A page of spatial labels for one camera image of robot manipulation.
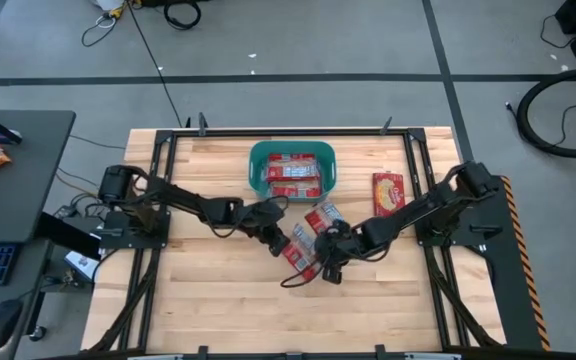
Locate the red grey popcorn bag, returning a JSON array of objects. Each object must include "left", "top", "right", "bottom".
[
  {"left": 265, "top": 153, "right": 321, "bottom": 183},
  {"left": 303, "top": 200, "right": 345, "bottom": 236},
  {"left": 280, "top": 223, "right": 323, "bottom": 282},
  {"left": 269, "top": 179, "right": 324, "bottom": 199}
]

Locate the teal plastic basket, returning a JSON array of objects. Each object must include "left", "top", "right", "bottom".
[{"left": 247, "top": 139, "right": 338, "bottom": 204}]

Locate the black controller box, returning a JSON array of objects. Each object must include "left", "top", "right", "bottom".
[{"left": 35, "top": 212, "right": 103, "bottom": 261}]

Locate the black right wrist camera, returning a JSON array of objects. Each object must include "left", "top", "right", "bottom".
[{"left": 323, "top": 266, "right": 345, "bottom": 286}]

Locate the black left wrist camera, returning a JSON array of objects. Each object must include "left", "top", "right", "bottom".
[{"left": 266, "top": 233, "right": 292, "bottom": 259}]

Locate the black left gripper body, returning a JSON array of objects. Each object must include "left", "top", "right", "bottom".
[{"left": 221, "top": 198, "right": 288, "bottom": 239}]

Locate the black desk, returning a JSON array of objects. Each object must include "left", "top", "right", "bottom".
[{"left": 0, "top": 109, "right": 77, "bottom": 360}]

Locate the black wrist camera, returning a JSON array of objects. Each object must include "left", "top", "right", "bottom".
[
  {"left": 323, "top": 266, "right": 345, "bottom": 286},
  {"left": 266, "top": 233, "right": 292, "bottom": 259}
]

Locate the white power adapter box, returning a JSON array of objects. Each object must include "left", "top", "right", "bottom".
[{"left": 64, "top": 249, "right": 101, "bottom": 281}]

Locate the flat red yellow popcorn package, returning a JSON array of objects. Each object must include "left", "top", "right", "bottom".
[{"left": 371, "top": 172, "right": 407, "bottom": 218}]

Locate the white floor device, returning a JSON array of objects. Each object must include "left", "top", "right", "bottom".
[{"left": 92, "top": 0, "right": 127, "bottom": 19}]

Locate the coiled black cable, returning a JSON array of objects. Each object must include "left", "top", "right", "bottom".
[{"left": 162, "top": 0, "right": 203, "bottom": 31}]

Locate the thick black hose ring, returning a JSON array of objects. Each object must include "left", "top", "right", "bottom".
[{"left": 515, "top": 66, "right": 576, "bottom": 160}]

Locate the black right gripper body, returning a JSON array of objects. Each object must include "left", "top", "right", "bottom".
[{"left": 312, "top": 218, "right": 380, "bottom": 270}]

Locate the black platform with hazard stripe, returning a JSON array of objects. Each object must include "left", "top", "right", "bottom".
[{"left": 462, "top": 172, "right": 553, "bottom": 352}]

